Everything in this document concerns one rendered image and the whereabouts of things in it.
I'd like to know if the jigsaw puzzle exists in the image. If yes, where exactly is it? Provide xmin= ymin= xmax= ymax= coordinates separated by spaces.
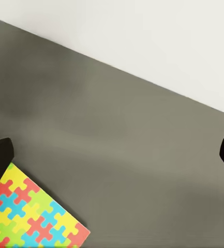
xmin=0 ymin=163 xmax=91 ymax=248

